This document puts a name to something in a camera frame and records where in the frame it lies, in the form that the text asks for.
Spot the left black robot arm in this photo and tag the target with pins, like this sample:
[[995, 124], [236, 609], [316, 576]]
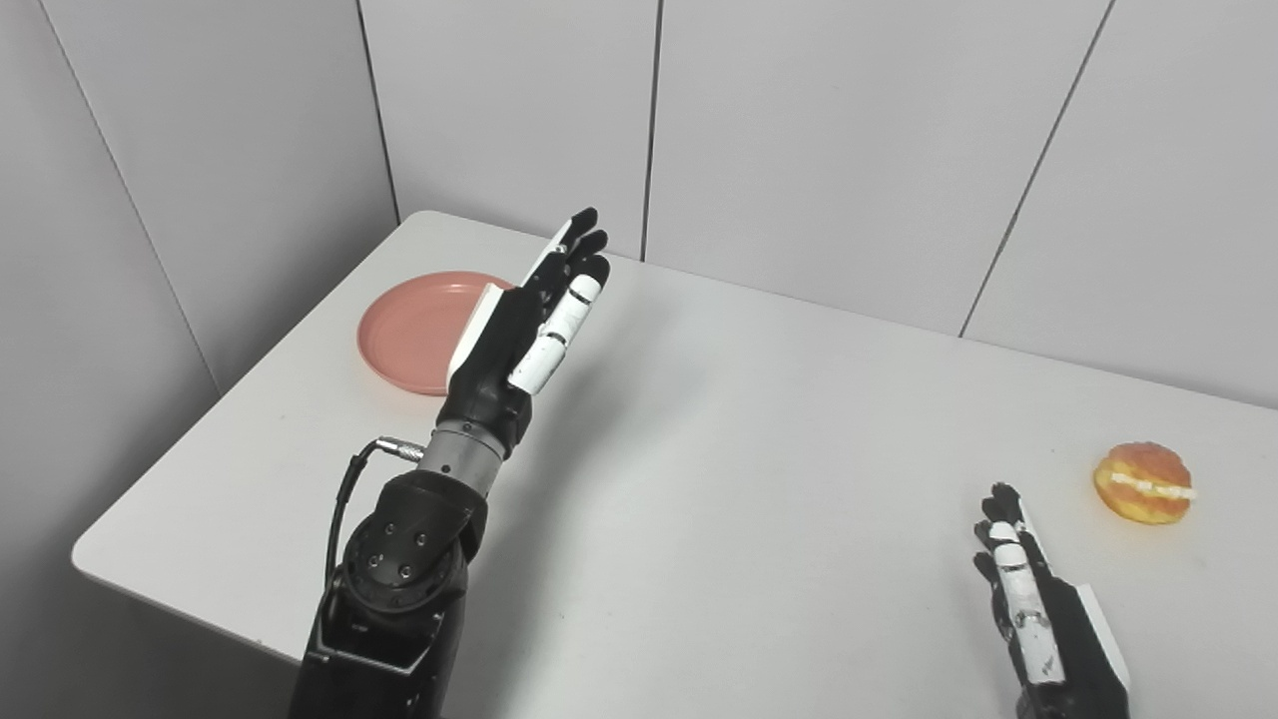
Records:
[[399, 589]]

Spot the pink round plate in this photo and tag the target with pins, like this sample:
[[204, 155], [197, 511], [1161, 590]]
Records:
[[419, 330]]

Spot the cream puff pastry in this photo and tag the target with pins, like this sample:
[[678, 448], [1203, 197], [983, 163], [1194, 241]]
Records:
[[1144, 483]]

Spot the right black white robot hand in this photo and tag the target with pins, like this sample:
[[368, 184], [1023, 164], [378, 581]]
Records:
[[1048, 619]]

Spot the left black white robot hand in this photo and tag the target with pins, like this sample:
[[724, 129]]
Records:
[[519, 340]]

